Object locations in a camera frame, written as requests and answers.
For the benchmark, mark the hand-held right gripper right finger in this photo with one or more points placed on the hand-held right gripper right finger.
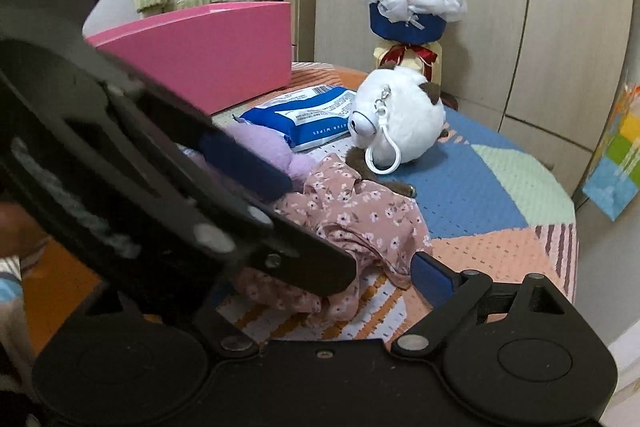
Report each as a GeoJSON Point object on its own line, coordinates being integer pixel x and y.
{"type": "Point", "coordinates": [432, 279]}

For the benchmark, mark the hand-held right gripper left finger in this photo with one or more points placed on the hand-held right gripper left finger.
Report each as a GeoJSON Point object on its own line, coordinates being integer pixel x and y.
{"type": "Point", "coordinates": [225, 332]}

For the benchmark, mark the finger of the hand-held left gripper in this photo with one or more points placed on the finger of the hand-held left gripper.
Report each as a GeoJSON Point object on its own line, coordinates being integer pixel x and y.
{"type": "Point", "coordinates": [300, 257]}
{"type": "Point", "coordinates": [245, 164]}

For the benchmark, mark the purple plush toy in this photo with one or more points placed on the purple plush toy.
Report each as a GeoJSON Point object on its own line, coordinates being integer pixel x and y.
{"type": "Point", "coordinates": [295, 154]}

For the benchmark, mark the pink floral cloth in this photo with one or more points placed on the pink floral cloth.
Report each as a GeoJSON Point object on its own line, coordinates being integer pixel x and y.
{"type": "Point", "coordinates": [360, 227]}

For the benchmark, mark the blue wet wipes pack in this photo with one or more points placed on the blue wet wipes pack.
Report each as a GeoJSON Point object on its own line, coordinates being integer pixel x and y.
{"type": "Point", "coordinates": [300, 117]}

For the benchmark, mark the pink cardboard box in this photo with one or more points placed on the pink cardboard box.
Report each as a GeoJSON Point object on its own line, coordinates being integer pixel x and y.
{"type": "Point", "coordinates": [210, 52]}

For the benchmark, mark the white plush toy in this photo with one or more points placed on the white plush toy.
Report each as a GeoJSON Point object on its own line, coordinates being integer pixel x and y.
{"type": "Point", "coordinates": [410, 117]}

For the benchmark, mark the person's left hand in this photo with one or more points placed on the person's left hand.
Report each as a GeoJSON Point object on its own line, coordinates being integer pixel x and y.
{"type": "Point", "coordinates": [22, 229]}

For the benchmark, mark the patchwork tablecloth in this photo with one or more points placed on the patchwork tablecloth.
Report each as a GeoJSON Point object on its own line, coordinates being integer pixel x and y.
{"type": "Point", "coordinates": [480, 187]}

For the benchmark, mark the patterned bed quilt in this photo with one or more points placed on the patterned bed quilt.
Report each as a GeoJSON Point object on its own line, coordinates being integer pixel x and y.
{"type": "Point", "coordinates": [10, 297]}

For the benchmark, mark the yellow flower bouquet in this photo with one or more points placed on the yellow flower bouquet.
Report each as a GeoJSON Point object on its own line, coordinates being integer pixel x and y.
{"type": "Point", "coordinates": [407, 22]}

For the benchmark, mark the colourful paper gift bag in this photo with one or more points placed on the colourful paper gift bag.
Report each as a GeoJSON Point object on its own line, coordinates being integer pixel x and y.
{"type": "Point", "coordinates": [615, 157]}

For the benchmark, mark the beige three-door wardrobe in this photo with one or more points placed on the beige three-door wardrobe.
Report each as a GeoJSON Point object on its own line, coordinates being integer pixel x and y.
{"type": "Point", "coordinates": [525, 32]}

